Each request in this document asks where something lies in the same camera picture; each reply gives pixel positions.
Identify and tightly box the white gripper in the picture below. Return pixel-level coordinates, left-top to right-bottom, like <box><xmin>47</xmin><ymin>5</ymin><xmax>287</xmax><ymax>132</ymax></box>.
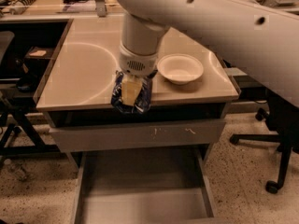
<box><xmin>119</xmin><ymin>44</ymin><xmax>157</xmax><ymax>106</ymax></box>

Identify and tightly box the blue chip bag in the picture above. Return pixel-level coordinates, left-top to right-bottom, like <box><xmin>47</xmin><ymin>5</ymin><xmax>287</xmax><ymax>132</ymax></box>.
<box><xmin>110</xmin><ymin>71</ymin><xmax>152</xmax><ymax>114</ymax></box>

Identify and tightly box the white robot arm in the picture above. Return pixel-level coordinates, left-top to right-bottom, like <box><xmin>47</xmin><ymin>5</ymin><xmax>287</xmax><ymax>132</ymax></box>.
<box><xmin>117</xmin><ymin>0</ymin><xmax>299</xmax><ymax>106</ymax></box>

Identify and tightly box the closed top drawer front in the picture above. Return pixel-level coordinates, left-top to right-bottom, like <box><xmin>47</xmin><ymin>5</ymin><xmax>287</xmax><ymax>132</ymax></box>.
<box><xmin>50</xmin><ymin>119</ymin><xmax>225</xmax><ymax>152</ymax></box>

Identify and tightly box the grey drawer cabinet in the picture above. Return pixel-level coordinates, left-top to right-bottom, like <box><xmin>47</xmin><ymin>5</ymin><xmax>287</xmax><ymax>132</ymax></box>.
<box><xmin>32</xmin><ymin>13</ymin><xmax>241</xmax><ymax>173</ymax></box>

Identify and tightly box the open middle drawer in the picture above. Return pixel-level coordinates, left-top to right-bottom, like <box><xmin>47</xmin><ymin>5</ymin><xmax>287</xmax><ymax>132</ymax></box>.
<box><xmin>71</xmin><ymin>147</ymin><xmax>225</xmax><ymax>224</ymax></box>

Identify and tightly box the white paper bowl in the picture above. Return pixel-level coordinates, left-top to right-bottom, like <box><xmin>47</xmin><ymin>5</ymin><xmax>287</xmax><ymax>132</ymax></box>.
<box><xmin>157</xmin><ymin>54</ymin><xmax>204</xmax><ymax>85</ymax></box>

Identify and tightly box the small black tray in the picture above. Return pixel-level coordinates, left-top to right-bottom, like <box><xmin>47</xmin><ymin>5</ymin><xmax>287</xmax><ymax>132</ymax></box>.
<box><xmin>25</xmin><ymin>47</ymin><xmax>53</xmax><ymax>60</ymax></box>

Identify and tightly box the black desk stand left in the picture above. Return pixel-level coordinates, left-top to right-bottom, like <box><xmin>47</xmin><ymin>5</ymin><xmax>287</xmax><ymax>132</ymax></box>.
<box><xmin>0</xmin><ymin>93</ymin><xmax>60</xmax><ymax>158</ymax></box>

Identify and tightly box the black office chair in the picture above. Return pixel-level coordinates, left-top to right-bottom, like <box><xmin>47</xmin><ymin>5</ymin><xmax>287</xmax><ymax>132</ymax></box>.
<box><xmin>230</xmin><ymin>90</ymin><xmax>299</xmax><ymax>194</ymax></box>

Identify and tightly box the metal frame post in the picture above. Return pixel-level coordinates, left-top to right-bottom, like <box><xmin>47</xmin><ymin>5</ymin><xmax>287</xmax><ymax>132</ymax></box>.
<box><xmin>95</xmin><ymin>0</ymin><xmax>107</xmax><ymax>17</ymax></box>

